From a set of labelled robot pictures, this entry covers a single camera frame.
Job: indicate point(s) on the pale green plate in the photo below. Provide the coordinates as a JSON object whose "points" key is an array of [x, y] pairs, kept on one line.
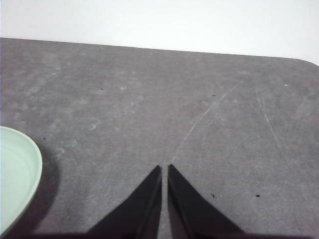
{"points": [[17, 174]]}

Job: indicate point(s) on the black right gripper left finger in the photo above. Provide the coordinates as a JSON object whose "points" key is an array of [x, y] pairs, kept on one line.
{"points": [[139, 214]]}

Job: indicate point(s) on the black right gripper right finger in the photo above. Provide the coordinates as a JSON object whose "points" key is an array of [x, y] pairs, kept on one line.
{"points": [[189, 214]]}

